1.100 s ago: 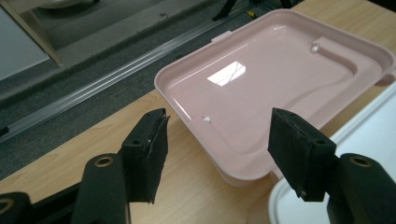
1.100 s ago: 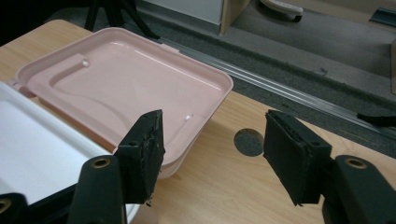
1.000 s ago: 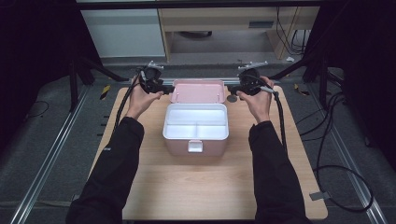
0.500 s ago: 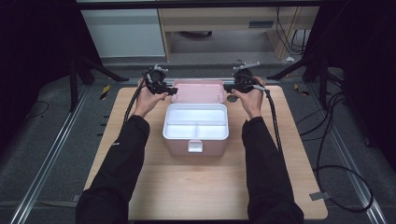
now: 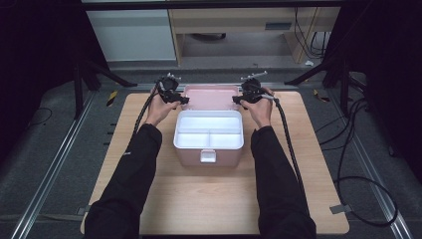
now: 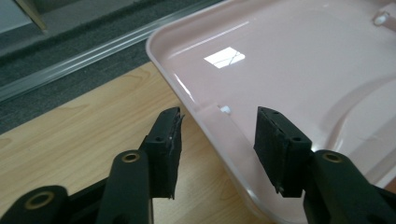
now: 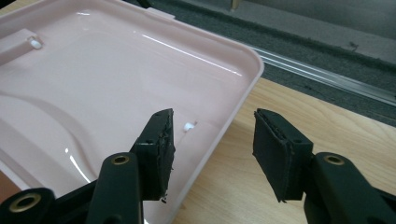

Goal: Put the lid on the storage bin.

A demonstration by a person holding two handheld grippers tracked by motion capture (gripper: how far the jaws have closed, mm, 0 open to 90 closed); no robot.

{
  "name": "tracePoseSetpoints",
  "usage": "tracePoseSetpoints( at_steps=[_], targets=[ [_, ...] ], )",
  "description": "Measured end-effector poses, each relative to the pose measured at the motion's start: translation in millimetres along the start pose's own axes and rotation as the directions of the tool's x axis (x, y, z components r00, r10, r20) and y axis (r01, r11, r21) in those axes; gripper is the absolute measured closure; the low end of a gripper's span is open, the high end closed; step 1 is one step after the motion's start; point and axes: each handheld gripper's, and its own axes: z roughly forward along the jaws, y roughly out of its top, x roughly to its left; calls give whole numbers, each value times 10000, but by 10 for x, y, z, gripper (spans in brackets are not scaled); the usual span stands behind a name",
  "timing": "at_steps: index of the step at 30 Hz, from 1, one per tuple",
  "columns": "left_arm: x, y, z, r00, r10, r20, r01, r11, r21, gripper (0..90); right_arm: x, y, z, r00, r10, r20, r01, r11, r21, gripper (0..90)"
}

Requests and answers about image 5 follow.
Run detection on person's right hand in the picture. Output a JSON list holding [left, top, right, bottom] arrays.
[[239, 87, 276, 130]]

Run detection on white inner tray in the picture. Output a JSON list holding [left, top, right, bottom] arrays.
[[175, 114, 244, 149]]

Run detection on black braided cable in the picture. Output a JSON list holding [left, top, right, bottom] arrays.
[[265, 94, 307, 203], [131, 89, 161, 140]]

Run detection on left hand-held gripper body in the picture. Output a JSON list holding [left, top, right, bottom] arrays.
[[154, 72, 183, 105]]

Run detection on black hanging cables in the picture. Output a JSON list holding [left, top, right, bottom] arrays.
[[293, 6, 333, 61]]

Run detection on metal floor rail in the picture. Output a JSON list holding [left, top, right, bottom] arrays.
[[9, 91, 98, 239], [342, 109, 416, 239]]

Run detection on white cabinet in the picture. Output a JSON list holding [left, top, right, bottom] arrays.
[[85, 8, 177, 63]]

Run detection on yellow black striped tape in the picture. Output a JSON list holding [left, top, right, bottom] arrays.
[[313, 88, 331, 103], [105, 90, 119, 108]]

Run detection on person's left hand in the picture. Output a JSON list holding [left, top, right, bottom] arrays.
[[143, 87, 182, 128]]

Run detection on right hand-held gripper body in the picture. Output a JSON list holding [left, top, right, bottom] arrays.
[[239, 70, 280, 104]]

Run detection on thin black floor cable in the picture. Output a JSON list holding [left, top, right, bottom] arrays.
[[25, 106, 54, 129]]

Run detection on black metal stand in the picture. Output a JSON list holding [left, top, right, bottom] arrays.
[[284, 55, 367, 118], [73, 59, 139, 120]]

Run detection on grey tape piece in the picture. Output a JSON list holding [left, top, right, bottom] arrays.
[[76, 204, 93, 216], [328, 203, 353, 215]]

